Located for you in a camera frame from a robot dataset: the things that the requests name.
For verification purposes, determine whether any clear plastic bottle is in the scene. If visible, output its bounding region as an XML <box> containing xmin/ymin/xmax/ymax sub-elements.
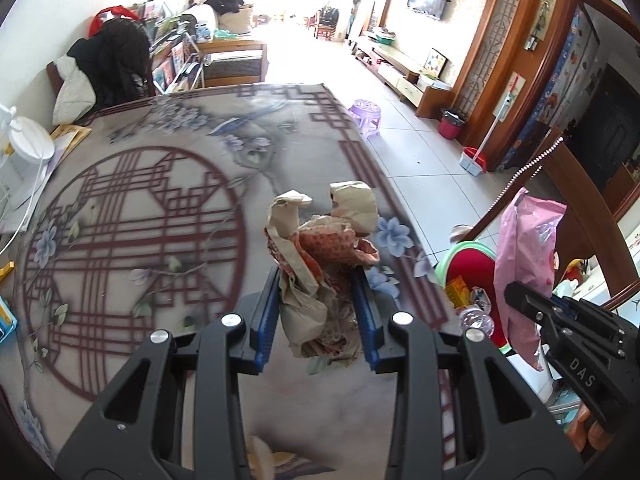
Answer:
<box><xmin>459</xmin><ymin>287</ymin><xmax>496</xmax><ymax>342</ymax></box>

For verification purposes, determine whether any red bag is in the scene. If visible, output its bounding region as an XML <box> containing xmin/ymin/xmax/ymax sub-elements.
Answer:
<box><xmin>88</xmin><ymin>6</ymin><xmax>141</xmax><ymax>39</ymax></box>

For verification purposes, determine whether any wooden sofa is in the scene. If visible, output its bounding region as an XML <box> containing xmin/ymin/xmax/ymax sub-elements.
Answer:
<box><xmin>190</xmin><ymin>5</ymin><xmax>268</xmax><ymax>90</ymax></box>

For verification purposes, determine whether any white cloth bag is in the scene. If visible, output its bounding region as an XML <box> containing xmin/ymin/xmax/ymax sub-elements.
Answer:
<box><xmin>52</xmin><ymin>55</ymin><xmax>99</xmax><ymax>126</ymax></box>

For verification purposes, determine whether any colourful toy board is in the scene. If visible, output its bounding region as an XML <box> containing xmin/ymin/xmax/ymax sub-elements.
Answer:
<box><xmin>0</xmin><ymin>260</ymin><xmax>19</xmax><ymax>347</ymax></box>

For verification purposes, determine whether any pink plastic bag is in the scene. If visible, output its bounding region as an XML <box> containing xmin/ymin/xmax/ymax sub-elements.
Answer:
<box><xmin>494</xmin><ymin>187</ymin><xmax>569</xmax><ymax>372</ymax></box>

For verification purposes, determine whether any magazine rack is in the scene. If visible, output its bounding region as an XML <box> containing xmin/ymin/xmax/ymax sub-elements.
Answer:
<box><xmin>135</xmin><ymin>2</ymin><xmax>208</xmax><ymax>96</ymax></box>

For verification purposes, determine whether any small wooden chair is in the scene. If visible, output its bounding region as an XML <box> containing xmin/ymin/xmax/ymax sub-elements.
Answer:
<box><xmin>314</xmin><ymin>10</ymin><xmax>335</xmax><ymax>41</ymax></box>

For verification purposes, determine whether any green bin with red liner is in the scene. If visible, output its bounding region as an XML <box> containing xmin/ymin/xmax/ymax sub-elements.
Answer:
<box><xmin>434</xmin><ymin>241</ymin><xmax>512</xmax><ymax>357</ymax></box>

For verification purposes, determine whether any black jacket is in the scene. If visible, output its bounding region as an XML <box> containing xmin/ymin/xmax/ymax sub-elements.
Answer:
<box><xmin>67</xmin><ymin>19</ymin><xmax>156</xmax><ymax>111</ymax></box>

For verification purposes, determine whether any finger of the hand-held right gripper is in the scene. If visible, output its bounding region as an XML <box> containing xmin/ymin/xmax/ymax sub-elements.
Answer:
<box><xmin>504</xmin><ymin>282</ymin><xmax>567</xmax><ymax>334</ymax></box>

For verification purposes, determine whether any teal plush toy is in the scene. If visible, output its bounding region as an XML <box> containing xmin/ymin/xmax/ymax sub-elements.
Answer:
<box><xmin>195</xmin><ymin>20</ymin><xmax>236</xmax><ymax>44</ymax></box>

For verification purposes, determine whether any person's right hand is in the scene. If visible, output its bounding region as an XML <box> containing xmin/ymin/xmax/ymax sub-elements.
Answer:
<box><xmin>570</xmin><ymin>404</ymin><xmax>619</xmax><ymax>454</ymax></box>

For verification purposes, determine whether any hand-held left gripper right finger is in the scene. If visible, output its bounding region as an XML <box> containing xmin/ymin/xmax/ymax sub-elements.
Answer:
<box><xmin>349</xmin><ymin>266</ymin><xmax>585</xmax><ymax>480</ymax></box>

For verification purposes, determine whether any television cabinet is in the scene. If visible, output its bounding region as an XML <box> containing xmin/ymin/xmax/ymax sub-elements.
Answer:
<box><xmin>352</xmin><ymin>35</ymin><xmax>456</xmax><ymax>119</ymax></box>

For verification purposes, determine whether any carved wooden dining chair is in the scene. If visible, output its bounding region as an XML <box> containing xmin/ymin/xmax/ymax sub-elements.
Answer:
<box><xmin>450</xmin><ymin>135</ymin><xmax>640</xmax><ymax>311</ymax></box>

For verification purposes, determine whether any brown paper wrapper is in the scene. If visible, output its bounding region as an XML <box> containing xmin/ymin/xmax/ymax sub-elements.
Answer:
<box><xmin>264</xmin><ymin>180</ymin><xmax>381</xmax><ymax>362</ymax></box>

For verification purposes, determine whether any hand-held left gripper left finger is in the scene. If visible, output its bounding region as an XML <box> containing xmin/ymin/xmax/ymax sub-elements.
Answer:
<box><xmin>54</xmin><ymin>266</ymin><xmax>282</xmax><ymax>480</ymax></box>

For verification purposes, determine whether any red floor bin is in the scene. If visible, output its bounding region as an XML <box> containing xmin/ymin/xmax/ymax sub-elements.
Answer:
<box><xmin>438</xmin><ymin>107</ymin><xmax>467</xmax><ymax>141</ymax></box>

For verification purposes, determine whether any yellow book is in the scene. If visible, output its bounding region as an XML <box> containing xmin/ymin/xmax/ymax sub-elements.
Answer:
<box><xmin>50</xmin><ymin>124</ymin><xmax>92</xmax><ymax>171</ymax></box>

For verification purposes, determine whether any purple plastic stool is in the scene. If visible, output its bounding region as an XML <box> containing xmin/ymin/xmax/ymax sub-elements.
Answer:
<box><xmin>348</xmin><ymin>98</ymin><xmax>384</xmax><ymax>139</ymax></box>

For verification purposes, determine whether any wall television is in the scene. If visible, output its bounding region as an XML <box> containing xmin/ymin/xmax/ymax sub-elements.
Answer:
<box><xmin>407</xmin><ymin>0</ymin><xmax>449</xmax><ymax>21</ymax></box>

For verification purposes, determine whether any white desk lamp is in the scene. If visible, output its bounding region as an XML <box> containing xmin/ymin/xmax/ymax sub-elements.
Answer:
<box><xmin>0</xmin><ymin>105</ymin><xmax>56</xmax><ymax>234</ymax></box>

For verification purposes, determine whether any hanging wall scroll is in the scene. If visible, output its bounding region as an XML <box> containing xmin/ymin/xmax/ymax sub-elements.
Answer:
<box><xmin>524</xmin><ymin>0</ymin><xmax>559</xmax><ymax>52</ymax></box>

